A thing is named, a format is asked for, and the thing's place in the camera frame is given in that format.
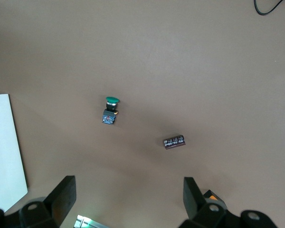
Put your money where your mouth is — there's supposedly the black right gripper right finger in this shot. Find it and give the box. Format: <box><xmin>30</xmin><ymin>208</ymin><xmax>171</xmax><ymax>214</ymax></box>
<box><xmin>183</xmin><ymin>177</ymin><xmax>238</xmax><ymax>228</ymax></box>

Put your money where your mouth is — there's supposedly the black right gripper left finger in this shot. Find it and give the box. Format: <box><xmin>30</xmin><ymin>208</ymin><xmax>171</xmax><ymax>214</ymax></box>
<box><xmin>4</xmin><ymin>175</ymin><xmax>76</xmax><ymax>228</ymax></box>

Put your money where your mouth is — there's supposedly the white drawer cabinet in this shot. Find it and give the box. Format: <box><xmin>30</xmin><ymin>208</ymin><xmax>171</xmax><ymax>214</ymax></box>
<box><xmin>0</xmin><ymin>94</ymin><xmax>29</xmax><ymax>213</ymax></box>

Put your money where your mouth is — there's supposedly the green mushroom push button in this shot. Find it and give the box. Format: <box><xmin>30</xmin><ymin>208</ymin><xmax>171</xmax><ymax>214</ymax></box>
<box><xmin>100</xmin><ymin>96</ymin><xmax>121</xmax><ymax>126</ymax></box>

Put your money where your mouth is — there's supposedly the small black block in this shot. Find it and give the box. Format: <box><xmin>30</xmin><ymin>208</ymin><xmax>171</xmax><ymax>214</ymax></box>
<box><xmin>163</xmin><ymin>134</ymin><xmax>186</xmax><ymax>150</ymax></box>

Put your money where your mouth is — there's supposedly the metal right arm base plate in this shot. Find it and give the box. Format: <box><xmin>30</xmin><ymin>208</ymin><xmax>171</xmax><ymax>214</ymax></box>
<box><xmin>74</xmin><ymin>215</ymin><xmax>110</xmax><ymax>228</ymax></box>

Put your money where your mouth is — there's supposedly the black looped cable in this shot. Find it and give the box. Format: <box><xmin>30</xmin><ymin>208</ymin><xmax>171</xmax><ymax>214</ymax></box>
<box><xmin>253</xmin><ymin>0</ymin><xmax>285</xmax><ymax>16</ymax></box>

